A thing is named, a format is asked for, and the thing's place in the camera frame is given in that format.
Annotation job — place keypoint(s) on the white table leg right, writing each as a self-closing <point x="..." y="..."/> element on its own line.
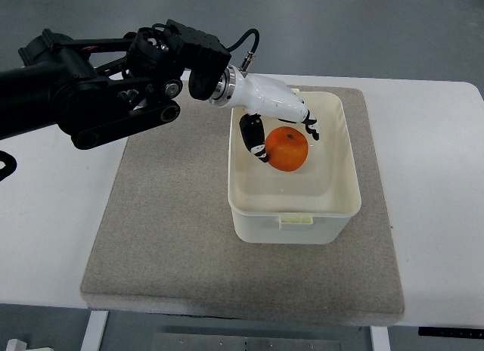
<point x="380" y="338"/>

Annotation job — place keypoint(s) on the grey felt mat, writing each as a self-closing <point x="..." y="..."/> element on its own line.
<point x="195" y="225"/>

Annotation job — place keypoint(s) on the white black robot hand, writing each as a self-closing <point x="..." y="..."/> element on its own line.
<point x="260" y="97"/>

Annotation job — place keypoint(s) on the white table leg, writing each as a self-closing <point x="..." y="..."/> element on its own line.
<point x="380" y="338"/>
<point x="94" y="331"/>

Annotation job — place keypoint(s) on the black control panel strip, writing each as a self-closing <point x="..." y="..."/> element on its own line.
<point x="461" y="333"/>

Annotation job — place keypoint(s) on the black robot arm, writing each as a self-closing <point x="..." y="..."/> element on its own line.
<point x="101" y="90"/>

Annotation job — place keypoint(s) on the orange fruit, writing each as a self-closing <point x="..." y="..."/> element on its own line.
<point x="287" y="148"/>

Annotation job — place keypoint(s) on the white table leg left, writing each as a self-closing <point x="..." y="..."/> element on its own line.
<point x="94" y="331"/>

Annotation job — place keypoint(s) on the white block bottom left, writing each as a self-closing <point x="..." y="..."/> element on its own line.
<point x="19" y="345"/>

